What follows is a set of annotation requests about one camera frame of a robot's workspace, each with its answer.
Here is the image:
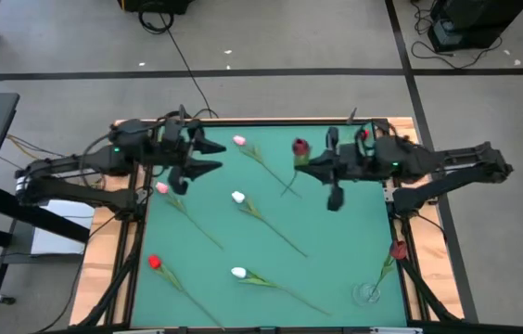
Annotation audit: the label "white box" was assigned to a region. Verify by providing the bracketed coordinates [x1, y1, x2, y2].
[29, 199, 96, 257]

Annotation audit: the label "black table frame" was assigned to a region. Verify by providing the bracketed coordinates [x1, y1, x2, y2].
[102, 117, 435, 334]

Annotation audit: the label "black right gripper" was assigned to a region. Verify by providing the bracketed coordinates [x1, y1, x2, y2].
[294, 125, 376, 212]

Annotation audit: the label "white artificial tulip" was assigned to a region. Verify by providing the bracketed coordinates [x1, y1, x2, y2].
[231, 190, 309, 259]
[230, 266, 331, 316]

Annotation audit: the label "black equipment case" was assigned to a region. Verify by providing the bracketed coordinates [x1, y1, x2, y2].
[117, 0, 196, 15]

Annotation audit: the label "black desk stand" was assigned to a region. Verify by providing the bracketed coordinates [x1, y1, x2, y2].
[0, 183, 91, 312]

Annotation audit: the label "black machine base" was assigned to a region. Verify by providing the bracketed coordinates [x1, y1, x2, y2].
[427, 0, 523, 53]

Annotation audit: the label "black floor cable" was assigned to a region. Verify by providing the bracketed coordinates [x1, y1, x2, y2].
[137, 8, 220, 120]

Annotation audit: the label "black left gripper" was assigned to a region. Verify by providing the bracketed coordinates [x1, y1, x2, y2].
[161, 115, 227, 197]

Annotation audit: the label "dark red artificial tulip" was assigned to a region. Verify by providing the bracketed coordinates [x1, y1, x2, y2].
[280, 137, 313, 199]
[366, 239, 410, 301]

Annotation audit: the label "black tangled floor cables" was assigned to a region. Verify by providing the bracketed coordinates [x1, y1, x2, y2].
[410, 0, 504, 71]

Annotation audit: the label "clear glass vase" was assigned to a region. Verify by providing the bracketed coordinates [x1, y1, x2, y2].
[351, 282, 382, 307]

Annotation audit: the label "yellow cables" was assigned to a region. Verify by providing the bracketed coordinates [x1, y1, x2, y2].
[5, 134, 66, 161]

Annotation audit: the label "pink artificial tulip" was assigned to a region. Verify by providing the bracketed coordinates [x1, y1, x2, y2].
[155, 181, 224, 251]
[232, 134, 300, 199]

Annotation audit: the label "green table mat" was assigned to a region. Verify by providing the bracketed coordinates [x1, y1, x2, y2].
[130, 121, 409, 328]

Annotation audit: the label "black cable bundle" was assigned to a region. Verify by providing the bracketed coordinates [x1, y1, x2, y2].
[75, 217, 145, 328]
[393, 217, 462, 324]

